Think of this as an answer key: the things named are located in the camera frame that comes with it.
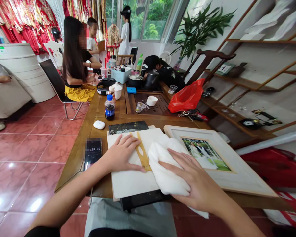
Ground black photo album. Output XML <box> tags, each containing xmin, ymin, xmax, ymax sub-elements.
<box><xmin>108</xmin><ymin>120</ymin><xmax>172</xmax><ymax>212</ymax></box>

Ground black kettle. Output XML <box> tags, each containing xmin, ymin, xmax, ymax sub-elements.
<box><xmin>144</xmin><ymin>69</ymin><xmax>160</xmax><ymax>90</ymax></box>

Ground dark wooden tea tray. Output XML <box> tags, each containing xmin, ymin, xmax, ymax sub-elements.
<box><xmin>124</xmin><ymin>82</ymin><xmax>179</xmax><ymax>117</ymax></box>

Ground cola bottle with blue label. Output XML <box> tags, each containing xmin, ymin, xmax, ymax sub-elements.
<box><xmin>104</xmin><ymin>94</ymin><xmax>116</xmax><ymax>121</ymax></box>

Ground red and white bag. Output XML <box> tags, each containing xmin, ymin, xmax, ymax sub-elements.
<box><xmin>262</xmin><ymin>191</ymin><xmax>296</xmax><ymax>229</ymax></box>

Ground red plastic bag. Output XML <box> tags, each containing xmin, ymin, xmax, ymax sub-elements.
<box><xmin>168</xmin><ymin>78</ymin><xmax>206</xmax><ymax>114</ymax></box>

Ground person's right hand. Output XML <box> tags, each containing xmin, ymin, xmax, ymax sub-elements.
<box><xmin>159</xmin><ymin>148</ymin><xmax>229</xmax><ymax>216</ymax></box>

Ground gold patterned strip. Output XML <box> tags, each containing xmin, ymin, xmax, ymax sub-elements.
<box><xmin>129</xmin><ymin>131</ymin><xmax>153</xmax><ymax>172</ymax></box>

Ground clear plastic cup with bits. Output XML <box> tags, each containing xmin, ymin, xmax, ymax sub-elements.
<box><xmin>135</xmin><ymin>101</ymin><xmax>147</xmax><ymax>114</ymax></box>

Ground white round counter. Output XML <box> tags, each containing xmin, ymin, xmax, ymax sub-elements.
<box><xmin>0</xmin><ymin>43</ymin><xmax>57</xmax><ymax>104</ymax></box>

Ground black metal chair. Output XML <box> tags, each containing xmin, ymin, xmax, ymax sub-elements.
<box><xmin>38</xmin><ymin>58</ymin><xmax>91</xmax><ymax>121</ymax></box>

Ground white framed wedding photo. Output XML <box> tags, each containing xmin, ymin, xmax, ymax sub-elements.
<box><xmin>163</xmin><ymin>125</ymin><xmax>279</xmax><ymax>198</ymax></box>

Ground mannequin with gold red dress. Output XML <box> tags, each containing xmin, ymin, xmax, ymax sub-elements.
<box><xmin>105</xmin><ymin>23</ymin><xmax>121</xmax><ymax>63</ymax></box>

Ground green potted plant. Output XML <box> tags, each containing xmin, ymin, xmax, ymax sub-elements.
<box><xmin>168</xmin><ymin>2</ymin><xmax>237</xmax><ymax>71</ymax></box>

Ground white cloth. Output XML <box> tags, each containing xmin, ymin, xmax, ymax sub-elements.
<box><xmin>147</xmin><ymin>137</ymin><xmax>210</xmax><ymax>220</ymax></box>

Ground bunch of keys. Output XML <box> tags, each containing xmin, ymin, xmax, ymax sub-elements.
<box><xmin>177</xmin><ymin>110</ymin><xmax>210</xmax><ymax>122</ymax></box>

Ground white number sign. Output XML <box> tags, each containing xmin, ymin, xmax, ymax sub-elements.
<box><xmin>215</xmin><ymin>62</ymin><xmax>236</xmax><ymax>76</ymax></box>

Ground beige armchair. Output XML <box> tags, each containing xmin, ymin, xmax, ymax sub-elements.
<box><xmin>0</xmin><ymin>76</ymin><xmax>33</xmax><ymax>119</ymax></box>

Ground white ornate chair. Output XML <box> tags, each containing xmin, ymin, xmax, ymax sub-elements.
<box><xmin>43</xmin><ymin>40</ymin><xmax>65</xmax><ymax>69</ymax></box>

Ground person's legs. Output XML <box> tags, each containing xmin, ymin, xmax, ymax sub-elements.
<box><xmin>85</xmin><ymin>197</ymin><xmax>179</xmax><ymax>237</ymax></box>

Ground black cooking pot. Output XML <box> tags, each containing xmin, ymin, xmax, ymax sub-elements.
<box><xmin>127</xmin><ymin>74</ymin><xmax>145</xmax><ymax>89</ymax></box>

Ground black smartphone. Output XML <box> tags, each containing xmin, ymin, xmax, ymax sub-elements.
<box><xmin>83</xmin><ymin>137</ymin><xmax>103</xmax><ymax>172</ymax></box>

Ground white lidded jug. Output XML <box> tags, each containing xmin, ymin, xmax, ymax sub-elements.
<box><xmin>114</xmin><ymin>81</ymin><xmax>123</xmax><ymax>101</ymax></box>

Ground black vintage telephone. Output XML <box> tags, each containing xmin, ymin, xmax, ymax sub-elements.
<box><xmin>238</xmin><ymin>109</ymin><xmax>284</xmax><ymax>131</ymax></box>

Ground white photo album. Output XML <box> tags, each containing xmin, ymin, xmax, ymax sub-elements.
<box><xmin>106</xmin><ymin>127</ymin><xmax>174</xmax><ymax>201</ymax></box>

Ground wooden wall shelf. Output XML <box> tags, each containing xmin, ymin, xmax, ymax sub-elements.
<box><xmin>199</xmin><ymin>0</ymin><xmax>296</xmax><ymax>149</ymax></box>

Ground wooden table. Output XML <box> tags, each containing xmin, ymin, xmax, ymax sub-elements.
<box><xmin>54</xmin><ymin>74</ymin><xmax>294</xmax><ymax>212</ymax></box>

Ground white small cup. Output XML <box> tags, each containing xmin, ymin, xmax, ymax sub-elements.
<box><xmin>146</xmin><ymin>95</ymin><xmax>159</xmax><ymax>107</ymax></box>

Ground person's left hand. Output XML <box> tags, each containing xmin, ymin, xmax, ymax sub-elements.
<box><xmin>105</xmin><ymin>134</ymin><xmax>146</xmax><ymax>174</ymax></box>

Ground dark wooden armchair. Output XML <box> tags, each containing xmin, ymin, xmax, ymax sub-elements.
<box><xmin>182</xmin><ymin>48</ymin><xmax>237</xmax><ymax>86</ymax></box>

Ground light blue storage box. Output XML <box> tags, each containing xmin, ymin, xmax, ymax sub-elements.
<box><xmin>111</xmin><ymin>66</ymin><xmax>132</xmax><ymax>84</ymax></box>

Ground rack of red garments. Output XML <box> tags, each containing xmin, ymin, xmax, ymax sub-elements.
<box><xmin>0</xmin><ymin>0</ymin><xmax>62</xmax><ymax>56</ymax></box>

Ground black headset device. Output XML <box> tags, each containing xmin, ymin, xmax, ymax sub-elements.
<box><xmin>96</xmin><ymin>77</ymin><xmax>117</xmax><ymax>96</ymax></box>

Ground brown bird ornament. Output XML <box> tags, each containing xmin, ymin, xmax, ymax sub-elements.
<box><xmin>228</xmin><ymin>62</ymin><xmax>248</xmax><ymax>79</ymax></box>

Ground green bottle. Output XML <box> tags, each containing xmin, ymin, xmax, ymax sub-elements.
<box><xmin>136</xmin><ymin>54</ymin><xmax>144</xmax><ymax>72</ymax></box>

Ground window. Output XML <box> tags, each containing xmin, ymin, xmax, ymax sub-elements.
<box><xmin>104</xmin><ymin>0</ymin><xmax>186</xmax><ymax>43</ymax></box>

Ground white rolled tube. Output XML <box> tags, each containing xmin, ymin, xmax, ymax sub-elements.
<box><xmin>235</xmin><ymin>129</ymin><xmax>296</xmax><ymax>156</ymax></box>

